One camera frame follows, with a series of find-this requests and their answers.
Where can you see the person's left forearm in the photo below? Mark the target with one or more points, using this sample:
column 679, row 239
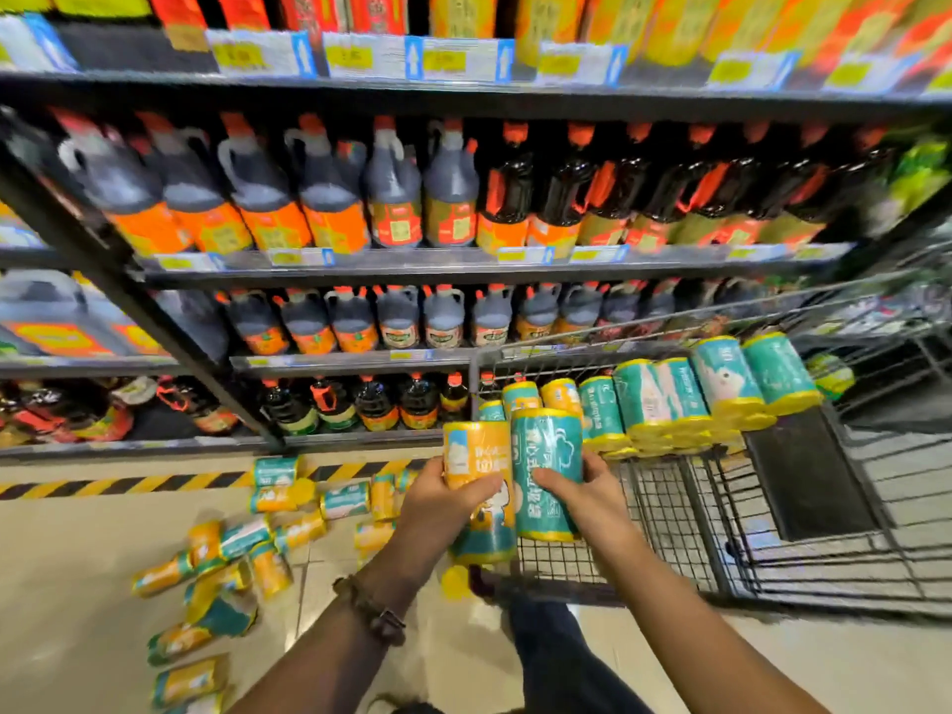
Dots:
column 349, row 646

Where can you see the row of small grey jugs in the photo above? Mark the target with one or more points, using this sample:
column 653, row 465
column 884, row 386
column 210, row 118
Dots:
column 446, row 319

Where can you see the row of shelf price tags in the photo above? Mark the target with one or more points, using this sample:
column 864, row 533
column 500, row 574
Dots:
column 446, row 59

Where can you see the yellow bag roll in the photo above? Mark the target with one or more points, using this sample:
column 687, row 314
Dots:
column 476, row 453

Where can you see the row of dark sauce bottles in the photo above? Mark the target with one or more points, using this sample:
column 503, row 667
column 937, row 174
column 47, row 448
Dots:
column 372, row 405

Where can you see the row of teal yellow rolls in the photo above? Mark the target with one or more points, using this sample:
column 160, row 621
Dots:
column 669, row 401

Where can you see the person's right thumb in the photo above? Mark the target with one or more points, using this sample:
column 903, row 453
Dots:
column 556, row 483

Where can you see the green yellow round packet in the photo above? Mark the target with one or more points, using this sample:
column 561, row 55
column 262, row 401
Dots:
column 829, row 375

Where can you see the row of grey orange-label jugs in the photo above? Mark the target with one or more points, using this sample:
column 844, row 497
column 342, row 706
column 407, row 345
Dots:
column 327, row 193

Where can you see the yellow black hazard tape strip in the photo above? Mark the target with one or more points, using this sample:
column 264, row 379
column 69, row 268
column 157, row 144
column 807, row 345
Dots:
column 149, row 483

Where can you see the teal bag roll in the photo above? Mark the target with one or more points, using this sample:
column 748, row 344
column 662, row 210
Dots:
column 547, row 442

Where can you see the row of red orange cartons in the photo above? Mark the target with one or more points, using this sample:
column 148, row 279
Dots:
column 669, row 25

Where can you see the black cart seat flap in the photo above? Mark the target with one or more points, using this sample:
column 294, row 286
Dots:
column 811, row 475

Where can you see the green yellow packets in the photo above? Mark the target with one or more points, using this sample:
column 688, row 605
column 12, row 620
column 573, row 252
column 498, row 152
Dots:
column 918, row 174

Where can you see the person's left thumb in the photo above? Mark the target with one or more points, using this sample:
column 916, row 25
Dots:
column 476, row 492

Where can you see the person's blue jeans leg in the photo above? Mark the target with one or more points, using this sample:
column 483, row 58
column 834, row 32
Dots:
column 565, row 661

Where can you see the person's right forearm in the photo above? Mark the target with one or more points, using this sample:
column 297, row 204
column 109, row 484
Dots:
column 699, row 639

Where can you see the scattered pile of yellow rolls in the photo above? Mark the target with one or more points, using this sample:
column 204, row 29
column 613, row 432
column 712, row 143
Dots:
column 223, row 572

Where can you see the person's left hand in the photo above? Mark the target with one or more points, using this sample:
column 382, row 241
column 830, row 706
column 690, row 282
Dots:
column 424, row 516

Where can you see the large grey jug orange label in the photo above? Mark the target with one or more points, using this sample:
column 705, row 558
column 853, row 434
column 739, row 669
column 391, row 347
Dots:
column 44, row 312
column 137, row 330

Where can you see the person's right hand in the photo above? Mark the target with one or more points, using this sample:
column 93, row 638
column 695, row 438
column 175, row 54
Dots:
column 599, row 509

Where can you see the black metal shelf unit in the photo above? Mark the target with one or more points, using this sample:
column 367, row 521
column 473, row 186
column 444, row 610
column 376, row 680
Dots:
column 149, row 319

